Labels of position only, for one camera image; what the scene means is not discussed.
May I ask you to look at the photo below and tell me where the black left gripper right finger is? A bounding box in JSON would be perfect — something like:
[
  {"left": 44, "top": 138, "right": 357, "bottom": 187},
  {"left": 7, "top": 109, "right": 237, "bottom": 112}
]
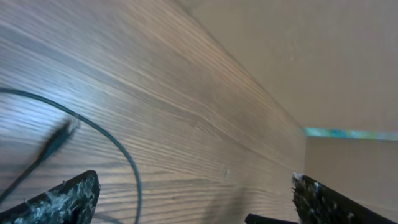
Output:
[{"left": 292, "top": 172, "right": 396, "bottom": 224}]

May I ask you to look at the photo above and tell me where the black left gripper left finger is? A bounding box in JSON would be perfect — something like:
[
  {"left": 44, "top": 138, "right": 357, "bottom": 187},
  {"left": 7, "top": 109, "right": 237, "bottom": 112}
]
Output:
[{"left": 1, "top": 170, "right": 101, "bottom": 224}]

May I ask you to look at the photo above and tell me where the black looped usb cable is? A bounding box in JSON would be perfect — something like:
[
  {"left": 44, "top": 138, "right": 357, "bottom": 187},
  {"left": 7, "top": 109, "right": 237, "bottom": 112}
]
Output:
[{"left": 0, "top": 87, "right": 144, "bottom": 224}]

